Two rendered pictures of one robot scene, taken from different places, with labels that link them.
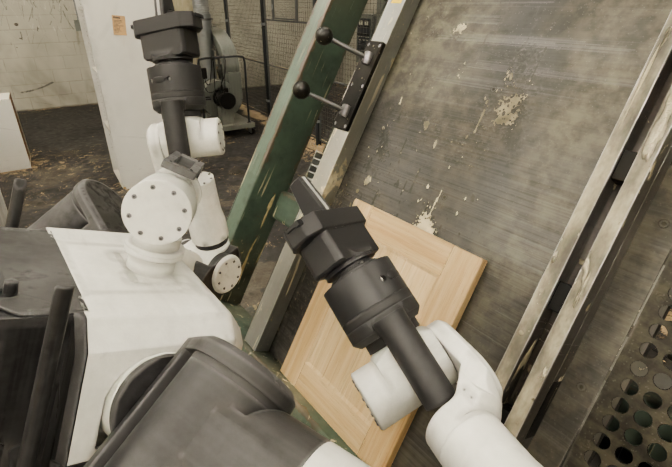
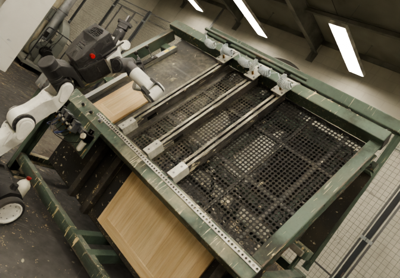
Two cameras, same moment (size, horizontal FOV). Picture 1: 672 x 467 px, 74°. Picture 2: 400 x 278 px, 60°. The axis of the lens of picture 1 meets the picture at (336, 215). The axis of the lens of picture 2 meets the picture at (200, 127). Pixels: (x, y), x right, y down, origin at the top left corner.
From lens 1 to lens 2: 2.20 m
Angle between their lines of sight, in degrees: 29
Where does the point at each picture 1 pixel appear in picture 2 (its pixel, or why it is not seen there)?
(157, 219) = (125, 45)
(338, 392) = (108, 109)
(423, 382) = not seen: hidden behind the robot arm
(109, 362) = (116, 53)
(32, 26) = not seen: outside the picture
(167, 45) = (124, 26)
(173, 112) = (118, 37)
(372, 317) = not seen: hidden behind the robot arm
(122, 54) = not seen: outside the picture
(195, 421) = (129, 60)
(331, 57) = (142, 54)
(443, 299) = (143, 100)
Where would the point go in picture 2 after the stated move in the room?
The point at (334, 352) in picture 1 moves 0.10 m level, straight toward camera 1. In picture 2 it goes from (111, 103) to (111, 105)
